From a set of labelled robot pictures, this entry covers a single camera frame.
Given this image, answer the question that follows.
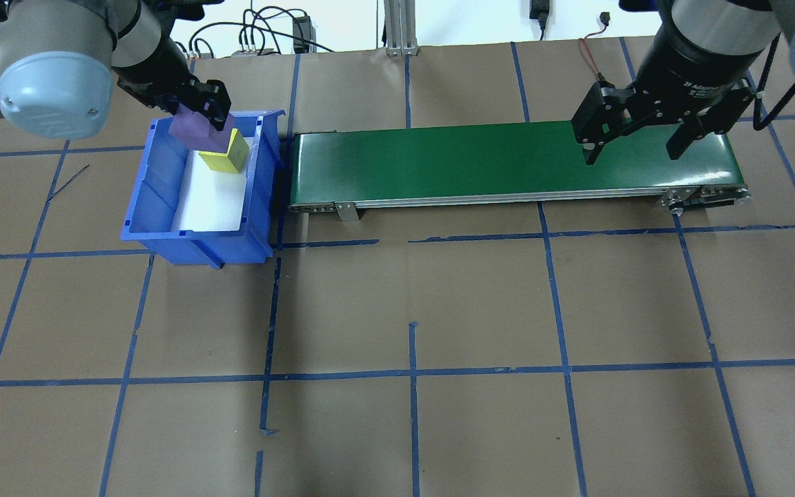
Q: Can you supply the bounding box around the yellow foam cube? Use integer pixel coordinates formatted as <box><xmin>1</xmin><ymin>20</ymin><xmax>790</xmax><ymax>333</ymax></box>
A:
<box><xmin>197</xmin><ymin>129</ymin><xmax>252</xmax><ymax>174</ymax></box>

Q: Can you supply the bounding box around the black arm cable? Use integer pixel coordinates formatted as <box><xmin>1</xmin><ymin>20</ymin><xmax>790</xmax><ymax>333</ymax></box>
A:
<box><xmin>753</xmin><ymin>31</ymin><xmax>795</xmax><ymax>132</ymax></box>

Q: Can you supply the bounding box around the blue plastic bin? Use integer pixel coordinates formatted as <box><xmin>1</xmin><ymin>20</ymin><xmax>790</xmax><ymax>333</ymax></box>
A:
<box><xmin>120</xmin><ymin>108</ymin><xmax>286</xmax><ymax>270</ymax></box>

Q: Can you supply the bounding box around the white foam liner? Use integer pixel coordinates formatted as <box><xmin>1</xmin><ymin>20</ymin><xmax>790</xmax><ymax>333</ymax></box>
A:
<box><xmin>171</xmin><ymin>136</ymin><xmax>257</xmax><ymax>233</ymax></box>

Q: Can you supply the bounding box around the red thin cable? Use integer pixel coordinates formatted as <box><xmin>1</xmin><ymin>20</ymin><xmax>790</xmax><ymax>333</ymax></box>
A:
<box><xmin>579</xmin><ymin>28</ymin><xmax>609</xmax><ymax>78</ymax></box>

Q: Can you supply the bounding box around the aluminium frame post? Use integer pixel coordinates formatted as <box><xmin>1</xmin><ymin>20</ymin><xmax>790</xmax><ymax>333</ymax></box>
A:
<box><xmin>382</xmin><ymin>0</ymin><xmax>420</xmax><ymax>57</ymax></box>

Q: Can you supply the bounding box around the purple foam cube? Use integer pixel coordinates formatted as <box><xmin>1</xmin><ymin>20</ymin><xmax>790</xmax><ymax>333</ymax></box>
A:
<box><xmin>168</xmin><ymin>110</ymin><xmax>238</xmax><ymax>154</ymax></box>

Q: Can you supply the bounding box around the black looped cable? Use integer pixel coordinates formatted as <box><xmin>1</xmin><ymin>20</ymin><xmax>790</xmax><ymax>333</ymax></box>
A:
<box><xmin>187</xmin><ymin>6</ymin><xmax>336</xmax><ymax>57</ymax></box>

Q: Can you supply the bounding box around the green belt conveyor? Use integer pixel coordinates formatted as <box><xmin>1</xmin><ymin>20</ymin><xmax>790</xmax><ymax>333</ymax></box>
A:
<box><xmin>289</xmin><ymin>119</ymin><xmax>752</xmax><ymax>223</ymax></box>

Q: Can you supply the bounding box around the black power adapter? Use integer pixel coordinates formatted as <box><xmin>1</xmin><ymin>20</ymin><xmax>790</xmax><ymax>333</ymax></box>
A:
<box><xmin>292</xmin><ymin>15</ymin><xmax>313</xmax><ymax>55</ymax></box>

